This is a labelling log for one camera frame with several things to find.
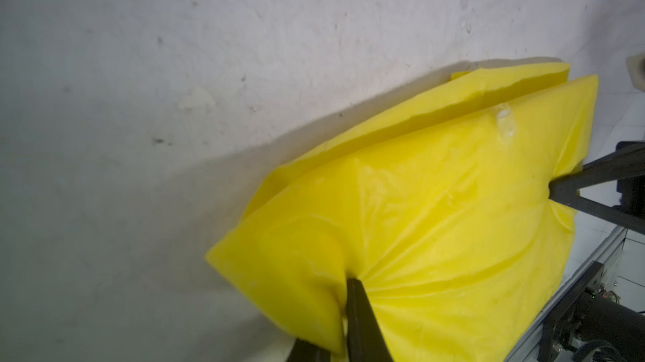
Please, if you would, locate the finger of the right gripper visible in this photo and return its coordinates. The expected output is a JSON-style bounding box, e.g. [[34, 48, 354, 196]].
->
[[548, 142, 645, 236]]

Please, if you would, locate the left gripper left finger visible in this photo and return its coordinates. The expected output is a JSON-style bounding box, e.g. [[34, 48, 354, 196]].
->
[[287, 338, 330, 362]]

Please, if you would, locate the yellow raincoat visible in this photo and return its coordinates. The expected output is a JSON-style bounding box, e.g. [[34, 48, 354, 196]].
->
[[206, 63, 599, 361]]

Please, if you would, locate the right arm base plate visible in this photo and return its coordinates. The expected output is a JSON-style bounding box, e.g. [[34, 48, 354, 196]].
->
[[537, 261, 644, 361]]

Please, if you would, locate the aluminium mounting rail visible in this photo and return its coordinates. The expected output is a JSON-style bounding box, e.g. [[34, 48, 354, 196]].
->
[[507, 223, 644, 361]]

